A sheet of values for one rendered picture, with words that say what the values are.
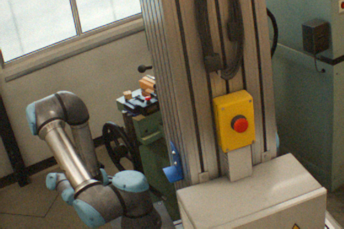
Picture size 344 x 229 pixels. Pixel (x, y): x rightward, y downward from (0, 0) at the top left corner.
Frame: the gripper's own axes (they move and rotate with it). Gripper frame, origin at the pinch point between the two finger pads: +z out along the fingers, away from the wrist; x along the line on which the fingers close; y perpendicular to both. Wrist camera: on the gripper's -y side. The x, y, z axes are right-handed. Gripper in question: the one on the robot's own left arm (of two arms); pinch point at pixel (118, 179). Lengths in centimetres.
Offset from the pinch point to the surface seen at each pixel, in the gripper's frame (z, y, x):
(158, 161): 22.1, -8.6, -3.3
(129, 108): -0.7, -33.1, -4.8
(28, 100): 6, 12, -142
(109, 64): 64, -22, -140
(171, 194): 30.4, 6.2, 4.0
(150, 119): 6.6, -31.4, 2.7
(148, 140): 6.6, -22.5, 5.2
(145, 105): 2.6, -37.2, 1.6
